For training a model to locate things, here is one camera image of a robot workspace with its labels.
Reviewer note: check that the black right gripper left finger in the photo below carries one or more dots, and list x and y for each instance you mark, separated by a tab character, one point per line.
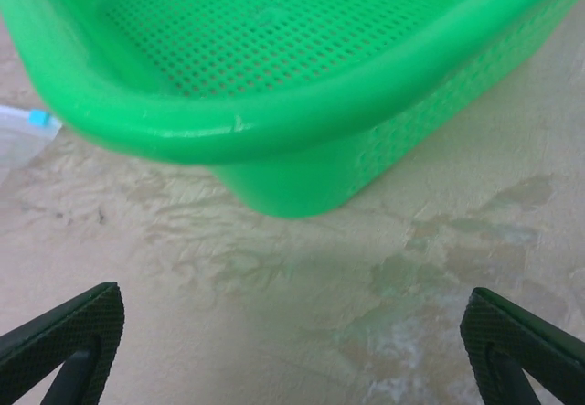
55	354

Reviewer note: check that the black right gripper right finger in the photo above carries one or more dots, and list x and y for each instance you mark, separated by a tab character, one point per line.
525	359

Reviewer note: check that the clear zip-top bag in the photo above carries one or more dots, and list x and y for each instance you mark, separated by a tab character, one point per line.
13	144

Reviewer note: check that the blue zipper slider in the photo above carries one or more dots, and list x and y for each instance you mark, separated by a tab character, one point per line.
39	118

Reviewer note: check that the green plastic mesh basket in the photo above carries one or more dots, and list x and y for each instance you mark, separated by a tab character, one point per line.
292	80

